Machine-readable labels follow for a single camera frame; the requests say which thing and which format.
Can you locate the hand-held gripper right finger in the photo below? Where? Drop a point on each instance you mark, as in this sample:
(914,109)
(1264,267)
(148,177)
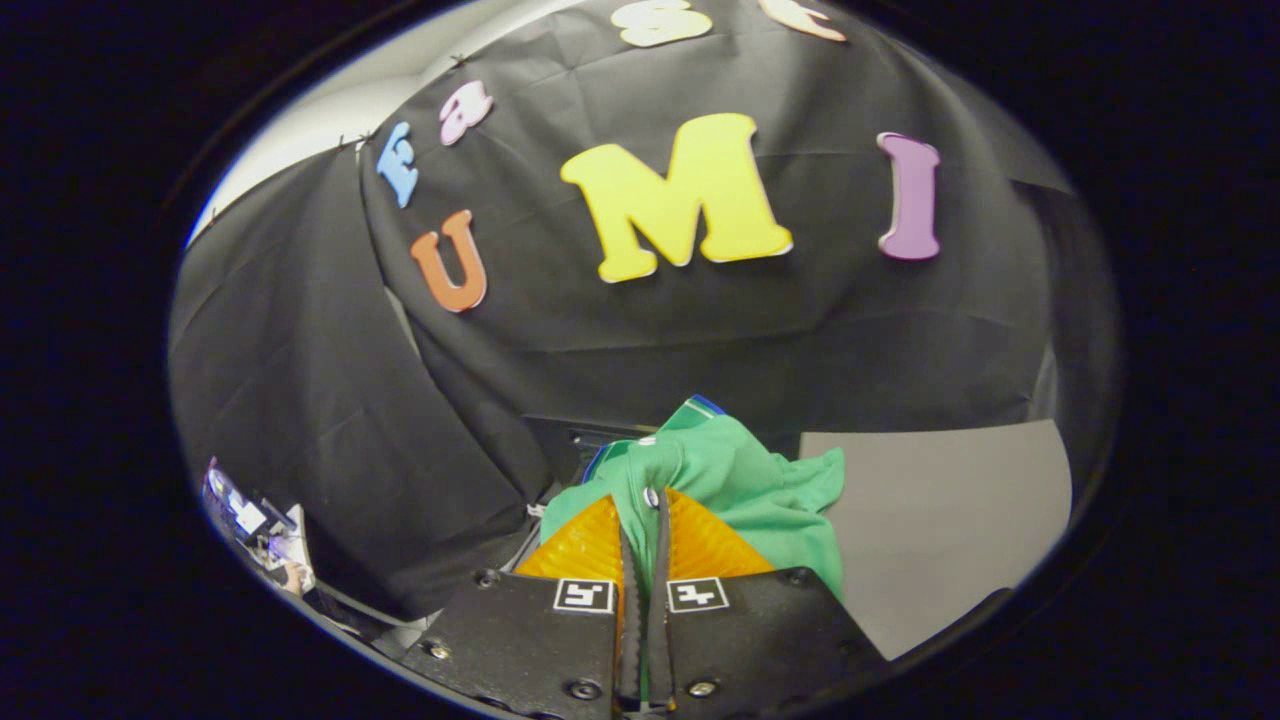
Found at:
(656,640)

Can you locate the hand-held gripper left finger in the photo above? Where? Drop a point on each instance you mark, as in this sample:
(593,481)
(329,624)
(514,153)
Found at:
(630,650)

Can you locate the green polo shirt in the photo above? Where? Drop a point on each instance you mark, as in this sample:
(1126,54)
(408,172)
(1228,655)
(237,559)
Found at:
(740,480)

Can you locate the black backdrop cloth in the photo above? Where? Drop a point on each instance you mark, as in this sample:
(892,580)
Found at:
(620,340)

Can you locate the grey cabinet with dark top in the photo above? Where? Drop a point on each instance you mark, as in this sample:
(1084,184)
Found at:
(940,530)

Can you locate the cluttered white side table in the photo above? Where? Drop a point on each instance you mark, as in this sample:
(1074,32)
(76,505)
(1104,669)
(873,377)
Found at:
(290,560)

